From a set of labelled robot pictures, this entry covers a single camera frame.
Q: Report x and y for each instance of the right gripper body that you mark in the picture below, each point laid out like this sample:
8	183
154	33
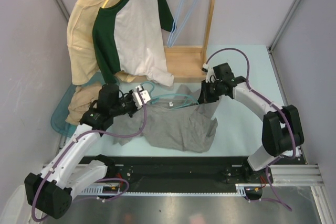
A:
212	91

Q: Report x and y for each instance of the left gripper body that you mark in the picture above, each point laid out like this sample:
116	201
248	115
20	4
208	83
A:
126	105

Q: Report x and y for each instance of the teal hanger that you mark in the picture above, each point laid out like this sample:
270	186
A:
187	98

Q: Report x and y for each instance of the grey t-shirt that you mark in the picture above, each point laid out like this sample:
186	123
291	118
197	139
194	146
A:
188	129

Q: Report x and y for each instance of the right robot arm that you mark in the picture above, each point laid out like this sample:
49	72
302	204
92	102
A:
281	131

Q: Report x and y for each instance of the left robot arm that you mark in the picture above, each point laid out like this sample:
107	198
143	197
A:
51	192

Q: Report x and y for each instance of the beige t-shirt in basket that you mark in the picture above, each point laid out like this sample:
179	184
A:
81	102

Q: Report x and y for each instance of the green and white raglan shirt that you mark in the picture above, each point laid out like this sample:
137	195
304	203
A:
128	37

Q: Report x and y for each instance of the cream yellow t-shirt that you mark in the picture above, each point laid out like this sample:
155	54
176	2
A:
79	39

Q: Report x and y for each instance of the wooden clothes rack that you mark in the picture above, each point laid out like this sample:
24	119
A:
185	62

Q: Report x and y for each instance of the teal plastic basket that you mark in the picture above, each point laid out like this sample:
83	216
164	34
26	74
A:
58	118

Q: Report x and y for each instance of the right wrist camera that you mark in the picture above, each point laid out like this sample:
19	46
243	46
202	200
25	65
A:
209	72

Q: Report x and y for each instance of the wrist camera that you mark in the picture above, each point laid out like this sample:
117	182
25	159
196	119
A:
209	72
140	96

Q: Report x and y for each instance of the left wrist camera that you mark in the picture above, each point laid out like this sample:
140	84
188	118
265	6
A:
140	96

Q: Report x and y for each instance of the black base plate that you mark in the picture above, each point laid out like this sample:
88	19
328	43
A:
187	189

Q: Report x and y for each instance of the blue wire hanger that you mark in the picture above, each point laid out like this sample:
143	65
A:
177	29

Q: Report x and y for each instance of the left white cable duct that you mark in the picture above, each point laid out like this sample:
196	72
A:
101	190

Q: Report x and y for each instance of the white cable duct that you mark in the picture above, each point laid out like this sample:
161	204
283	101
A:
101	190
240	190

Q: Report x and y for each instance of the lavender wire hanger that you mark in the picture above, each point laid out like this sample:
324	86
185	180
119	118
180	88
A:
192	6

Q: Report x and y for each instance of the right white cable duct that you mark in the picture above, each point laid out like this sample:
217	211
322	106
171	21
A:
240	190

